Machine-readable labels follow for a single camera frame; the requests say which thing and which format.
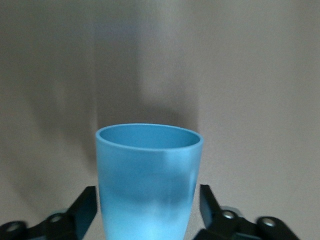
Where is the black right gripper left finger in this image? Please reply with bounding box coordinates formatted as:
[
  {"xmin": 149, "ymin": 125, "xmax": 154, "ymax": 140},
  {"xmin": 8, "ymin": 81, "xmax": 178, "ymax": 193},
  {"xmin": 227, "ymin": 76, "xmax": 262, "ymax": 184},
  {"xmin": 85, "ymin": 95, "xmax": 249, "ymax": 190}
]
[{"xmin": 0, "ymin": 185, "xmax": 97, "ymax": 240}]

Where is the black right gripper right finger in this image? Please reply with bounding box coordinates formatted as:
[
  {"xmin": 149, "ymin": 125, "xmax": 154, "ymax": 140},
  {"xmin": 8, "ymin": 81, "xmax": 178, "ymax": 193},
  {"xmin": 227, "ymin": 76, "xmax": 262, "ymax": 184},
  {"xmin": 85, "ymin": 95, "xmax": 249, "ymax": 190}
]
[{"xmin": 196, "ymin": 184, "xmax": 301, "ymax": 240}]

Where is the blue plastic cup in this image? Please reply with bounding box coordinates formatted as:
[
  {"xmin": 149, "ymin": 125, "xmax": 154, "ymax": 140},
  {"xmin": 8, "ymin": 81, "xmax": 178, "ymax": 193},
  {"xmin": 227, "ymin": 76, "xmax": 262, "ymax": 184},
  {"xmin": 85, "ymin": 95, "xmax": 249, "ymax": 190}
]
[{"xmin": 95, "ymin": 123, "xmax": 204, "ymax": 240}]

